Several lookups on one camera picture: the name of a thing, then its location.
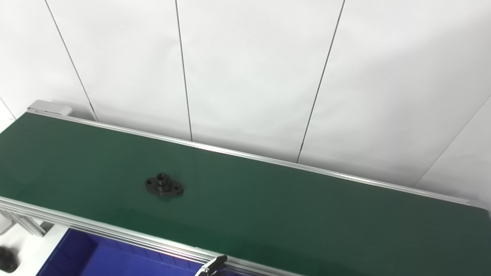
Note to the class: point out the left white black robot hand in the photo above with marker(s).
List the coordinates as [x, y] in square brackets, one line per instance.
[213, 265]

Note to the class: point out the black flanged machine part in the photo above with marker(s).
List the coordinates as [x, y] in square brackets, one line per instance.
[163, 186]

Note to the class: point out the green conveyor belt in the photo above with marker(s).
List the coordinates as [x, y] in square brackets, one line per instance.
[38, 212]
[268, 214]

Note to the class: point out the blue plastic bin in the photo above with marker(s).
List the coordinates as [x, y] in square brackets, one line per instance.
[96, 257]

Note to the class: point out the black round object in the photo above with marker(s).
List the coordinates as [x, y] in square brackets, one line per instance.
[7, 260]

